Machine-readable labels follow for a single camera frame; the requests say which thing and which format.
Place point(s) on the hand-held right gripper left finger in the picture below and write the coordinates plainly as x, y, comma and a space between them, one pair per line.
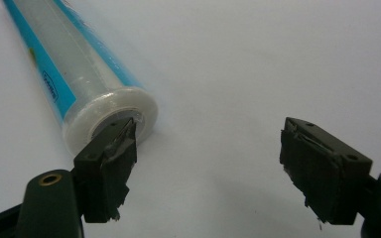
104, 185

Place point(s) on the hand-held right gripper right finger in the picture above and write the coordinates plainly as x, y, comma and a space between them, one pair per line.
324, 178

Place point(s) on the plastic wrap roll blue label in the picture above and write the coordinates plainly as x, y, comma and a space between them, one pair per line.
79, 79

